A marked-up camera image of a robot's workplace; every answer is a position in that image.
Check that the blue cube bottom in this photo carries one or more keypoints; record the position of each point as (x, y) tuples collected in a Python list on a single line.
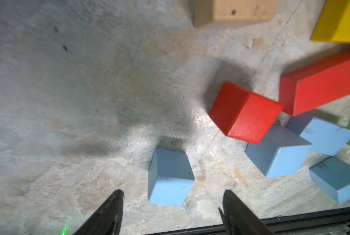
[(332, 175)]

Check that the red long block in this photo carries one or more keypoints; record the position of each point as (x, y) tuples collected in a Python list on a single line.
[(315, 85)]

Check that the red cube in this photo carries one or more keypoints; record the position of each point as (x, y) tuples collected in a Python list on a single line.
[(242, 114)]

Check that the blue cube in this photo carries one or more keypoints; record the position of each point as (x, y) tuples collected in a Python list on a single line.
[(170, 178), (332, 175), (280, 153)]

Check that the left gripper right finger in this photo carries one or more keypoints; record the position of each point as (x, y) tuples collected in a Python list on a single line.
[(238, 219)]

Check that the wooden block left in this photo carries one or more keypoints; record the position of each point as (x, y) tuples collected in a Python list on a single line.
[(233, 13)]

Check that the blue long block lower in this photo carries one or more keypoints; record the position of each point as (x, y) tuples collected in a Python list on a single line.
[(326, 137)]

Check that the yellow long block left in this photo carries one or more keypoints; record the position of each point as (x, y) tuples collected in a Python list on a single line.
[(334, 23)]

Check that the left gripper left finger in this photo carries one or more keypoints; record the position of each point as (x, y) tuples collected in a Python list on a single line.
[(107, 219)]

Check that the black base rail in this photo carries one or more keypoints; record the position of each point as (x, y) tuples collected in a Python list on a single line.
[(321, 221)]

